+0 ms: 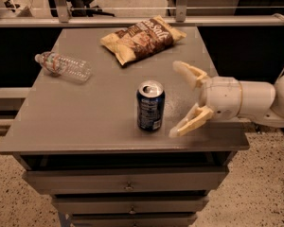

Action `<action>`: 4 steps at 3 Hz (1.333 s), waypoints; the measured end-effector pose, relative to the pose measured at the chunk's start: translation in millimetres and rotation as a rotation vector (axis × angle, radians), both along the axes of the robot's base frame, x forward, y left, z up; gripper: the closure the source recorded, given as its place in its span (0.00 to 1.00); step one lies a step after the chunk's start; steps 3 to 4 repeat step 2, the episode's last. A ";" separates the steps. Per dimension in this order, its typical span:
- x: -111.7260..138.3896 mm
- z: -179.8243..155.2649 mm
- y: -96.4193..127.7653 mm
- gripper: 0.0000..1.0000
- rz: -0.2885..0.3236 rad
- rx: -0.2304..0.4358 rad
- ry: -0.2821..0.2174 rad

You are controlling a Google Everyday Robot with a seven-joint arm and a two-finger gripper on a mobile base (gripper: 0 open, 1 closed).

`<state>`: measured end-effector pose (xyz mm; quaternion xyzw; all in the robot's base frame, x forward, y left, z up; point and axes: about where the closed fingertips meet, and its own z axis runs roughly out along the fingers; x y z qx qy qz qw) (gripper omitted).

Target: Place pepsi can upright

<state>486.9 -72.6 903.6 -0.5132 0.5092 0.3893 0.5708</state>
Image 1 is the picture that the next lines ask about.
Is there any grey drawer cabinet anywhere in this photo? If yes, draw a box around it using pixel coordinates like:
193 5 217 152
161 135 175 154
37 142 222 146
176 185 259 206
0 26 251 227

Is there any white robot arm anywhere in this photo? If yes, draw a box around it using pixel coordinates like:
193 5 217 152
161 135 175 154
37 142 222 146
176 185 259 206
169 61 284 137

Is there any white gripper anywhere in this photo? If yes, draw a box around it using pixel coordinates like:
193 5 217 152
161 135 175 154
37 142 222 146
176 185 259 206
169 61 242 138

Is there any bottom grey drawer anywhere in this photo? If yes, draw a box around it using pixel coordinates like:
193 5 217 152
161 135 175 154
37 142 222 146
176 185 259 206
70 213 197 227

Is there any grey drawer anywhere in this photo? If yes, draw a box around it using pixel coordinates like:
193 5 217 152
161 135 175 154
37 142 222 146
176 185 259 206
70 213 197 227
23 166 228 195
52 196 209 215

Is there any middle grey drawer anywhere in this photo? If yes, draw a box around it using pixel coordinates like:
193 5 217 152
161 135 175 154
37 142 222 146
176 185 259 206
52 196 209 215

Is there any yellow brown chip bag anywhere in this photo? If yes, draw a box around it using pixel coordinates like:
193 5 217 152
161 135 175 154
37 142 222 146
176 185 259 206
100 15 186 65

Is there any clear plastic water bottle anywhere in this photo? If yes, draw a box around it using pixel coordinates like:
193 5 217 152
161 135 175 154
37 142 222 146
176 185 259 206
35 51 92 83

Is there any blue pepsi can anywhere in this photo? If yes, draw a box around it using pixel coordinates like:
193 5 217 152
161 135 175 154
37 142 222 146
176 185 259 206
136 80 165 131

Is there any metal railing frame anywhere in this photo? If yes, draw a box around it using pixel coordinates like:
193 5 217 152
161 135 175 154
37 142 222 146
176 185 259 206
0 0 284 27

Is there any top grey drawer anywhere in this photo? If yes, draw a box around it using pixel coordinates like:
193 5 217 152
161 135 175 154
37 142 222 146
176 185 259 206
23 166 228 195

